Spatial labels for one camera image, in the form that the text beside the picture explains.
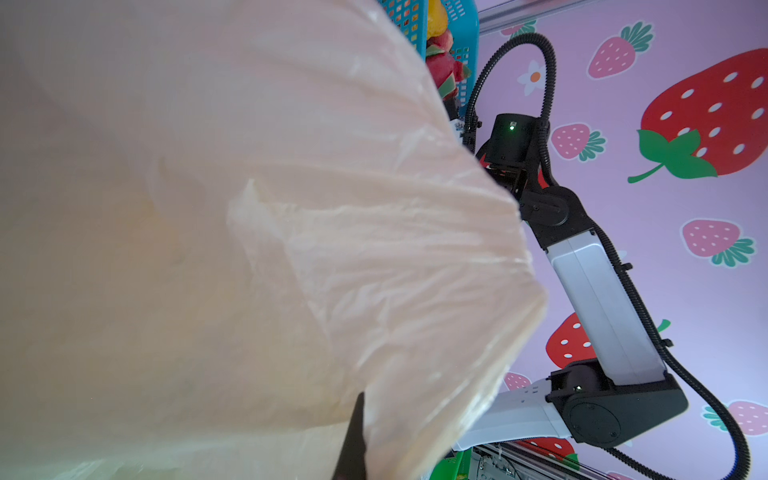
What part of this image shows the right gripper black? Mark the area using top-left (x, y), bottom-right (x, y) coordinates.
top-left (475, 113), bottom-right (549, 198)

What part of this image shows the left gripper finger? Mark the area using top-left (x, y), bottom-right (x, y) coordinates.
top-left (332, 392), bottom-right (367, 480)

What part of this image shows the translucent beige plastic bag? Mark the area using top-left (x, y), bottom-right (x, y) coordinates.
top-left (1, 1), bottom-right (547, 479)

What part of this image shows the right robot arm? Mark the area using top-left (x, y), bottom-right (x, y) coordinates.
top-left (456, 33), bottom-right (751, 479)

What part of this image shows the pink fake dragon fruit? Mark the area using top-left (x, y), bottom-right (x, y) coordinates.
top-left (425, 29), bottom-right (471, 100)

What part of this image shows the orange yellow fake mango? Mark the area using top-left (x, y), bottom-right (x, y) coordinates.
top-left (427, 0), bottom-right (449, 38)

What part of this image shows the teal plastic basket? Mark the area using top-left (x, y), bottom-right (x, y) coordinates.
top-left (379, 0), bottom-right (479, 120)

